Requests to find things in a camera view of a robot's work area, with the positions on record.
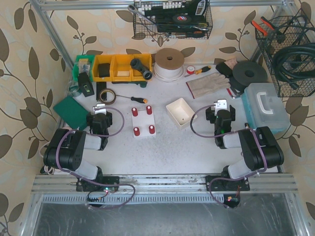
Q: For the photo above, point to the wire basket with tools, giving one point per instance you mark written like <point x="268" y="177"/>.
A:
<point x="163" y="20"/>

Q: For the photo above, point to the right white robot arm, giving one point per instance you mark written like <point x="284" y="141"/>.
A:
<point x="260" y="150"/>

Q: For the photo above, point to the green storage bin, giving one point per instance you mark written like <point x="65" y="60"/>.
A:
<point x="83" y="63"/>

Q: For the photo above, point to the orange tipped black screwdriver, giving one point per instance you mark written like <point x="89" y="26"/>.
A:
<point x="136" y="99"/>

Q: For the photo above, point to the brown tape roll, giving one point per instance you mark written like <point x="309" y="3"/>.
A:
<point x="107" y="96"/>

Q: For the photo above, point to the small yellow black screwdriver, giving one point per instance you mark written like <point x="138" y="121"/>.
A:
<point x="246" y="126"/>

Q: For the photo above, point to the white spring tray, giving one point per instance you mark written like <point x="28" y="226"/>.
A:
<point x="180" y="112"/>

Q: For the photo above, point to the orange handled pliers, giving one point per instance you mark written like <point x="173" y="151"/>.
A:
<point x="259" y="27"/>

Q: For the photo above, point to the black pipe fitting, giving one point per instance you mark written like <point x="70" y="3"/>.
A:
<point x="137" y="65"/>

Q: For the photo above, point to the black plastic spool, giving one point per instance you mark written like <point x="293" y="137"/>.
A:
<point x="245" y="73"/>

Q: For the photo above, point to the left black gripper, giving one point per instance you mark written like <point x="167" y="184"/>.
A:
<point x="91" y="118"/>

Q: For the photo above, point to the white peg base plate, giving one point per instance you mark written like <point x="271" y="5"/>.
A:
<point x="143" y="121"/>

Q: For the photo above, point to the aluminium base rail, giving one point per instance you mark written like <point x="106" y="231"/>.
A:
<point x="138" y="189"/>

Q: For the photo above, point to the black green meter device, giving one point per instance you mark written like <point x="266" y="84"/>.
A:
<point x="85" y="84"/>

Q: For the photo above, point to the black box in bin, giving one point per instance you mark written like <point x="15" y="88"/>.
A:
<point x="104" y="70"/>

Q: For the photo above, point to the red handled hex key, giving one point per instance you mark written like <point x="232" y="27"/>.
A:
<point x="234" y="94"/>

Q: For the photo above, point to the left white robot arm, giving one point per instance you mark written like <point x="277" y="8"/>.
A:
<point x="65" y="150"/>

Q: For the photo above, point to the large red spring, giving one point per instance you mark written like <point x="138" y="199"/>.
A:
<point x="149" y="110"/>
<point x="134" y="112"/>

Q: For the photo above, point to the green foam pad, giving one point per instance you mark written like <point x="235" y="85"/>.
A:
<point x="72" y="113"/>

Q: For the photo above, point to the teal plastic case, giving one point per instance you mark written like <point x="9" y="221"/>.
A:
<point x="264" y="108"/>

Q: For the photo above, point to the black rectangular block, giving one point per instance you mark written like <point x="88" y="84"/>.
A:
<point x="224" y="69"/>

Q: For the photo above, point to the white cable coil spool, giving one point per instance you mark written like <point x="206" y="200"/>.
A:
<point x="169" y="65"/>

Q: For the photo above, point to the yellow storage bin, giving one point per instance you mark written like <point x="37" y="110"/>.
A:
<point x="119" y="68"/>

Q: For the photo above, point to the wire basket with hose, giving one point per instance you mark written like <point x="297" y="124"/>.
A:
<point x="290" y="55"/>

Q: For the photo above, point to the glass jar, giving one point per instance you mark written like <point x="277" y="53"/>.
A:
<point x="73" y="89"/>

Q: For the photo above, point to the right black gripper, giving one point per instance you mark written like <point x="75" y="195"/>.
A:
<point x="209" y="115"/>

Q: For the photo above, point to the beige work glove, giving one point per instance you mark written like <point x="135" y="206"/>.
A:
<point x="208" y="84"/>

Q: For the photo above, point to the red white tape roll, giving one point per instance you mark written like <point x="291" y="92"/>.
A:
<point x="190" y="69"/>

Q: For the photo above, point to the sandpaper sheet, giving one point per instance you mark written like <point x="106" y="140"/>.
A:
<point x="231" y="63"/>

